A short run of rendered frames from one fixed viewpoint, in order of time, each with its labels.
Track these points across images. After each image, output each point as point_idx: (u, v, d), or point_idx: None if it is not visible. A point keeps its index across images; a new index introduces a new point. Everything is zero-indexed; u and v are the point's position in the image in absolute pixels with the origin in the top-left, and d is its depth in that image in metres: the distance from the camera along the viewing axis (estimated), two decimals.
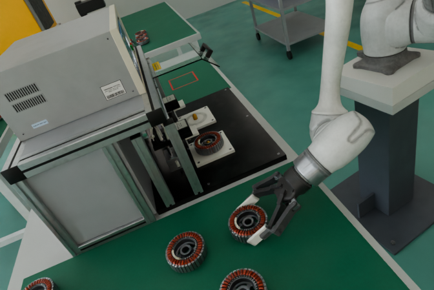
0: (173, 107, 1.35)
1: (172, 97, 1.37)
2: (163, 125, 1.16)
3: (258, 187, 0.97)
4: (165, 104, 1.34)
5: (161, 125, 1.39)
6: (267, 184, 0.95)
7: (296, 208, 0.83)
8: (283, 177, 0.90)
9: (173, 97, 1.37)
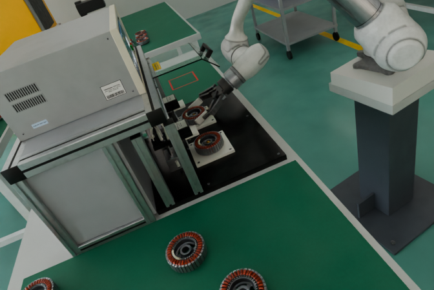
0: (173, 107, 1.35)
1: (172, 97, 1.37)
2: (163, 125, 1.16)
3: (202, 95, 1.51)
4: (165, 104, 1.34)
5: (161, 125, 1.39)
6: (208, 92, 1.49)
7: (223, 98, 1.36)
8: (217, 86, 1.44)
9: (173, 97, 1.37)
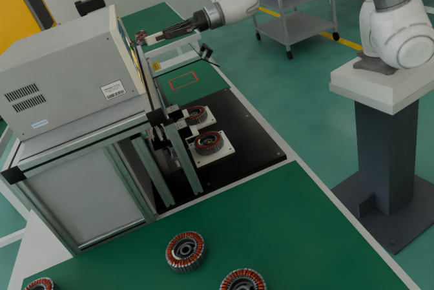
0: (177, 117, 1.38)
1: (176, 107, 1.39)
2: (163, 125, 1.16)
3: None
4: (169, 114, 1.37)
5: None
6: None
7: (188, 30, 1.17)
8: (191, 19, 1.24)
9: (177, 106, 1.40)
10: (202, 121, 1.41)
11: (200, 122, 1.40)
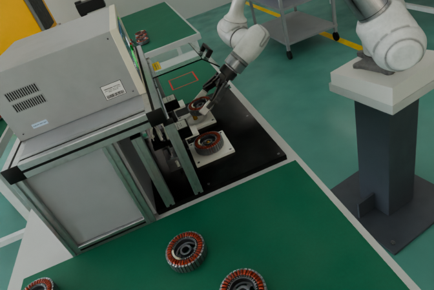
0: (173, 107, 1.35)
1: (172, 97, 1.37)
2: (163, 125, 1.16)
3: None
4: (165, 104, 1.34)
5: (161, 125, 1.39)
6: (211, 82, 1.46)
7: (227, 85, 1.34)
8: (219, 73, 1.41)
9: (173, 97, 1.37)
10: (208, 111, 1.39)
11: None
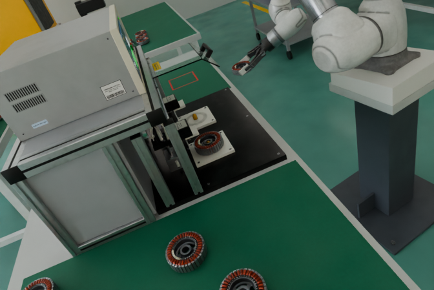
0: (173, 107, 1.35)
1: (172, 97, 1.37)
2: (163, 125, 1.16)
3: None
4: (165, 104, 1.34)
5: (161, 125, 1.39)
6: (254, 50, 1.81)
7: (263, 54, 1.68)
8: (261, 44, 1.75)
9: (173, 97, 1.37)
10: (246, 73, 1.76)
11: (245, 73, 1.75)
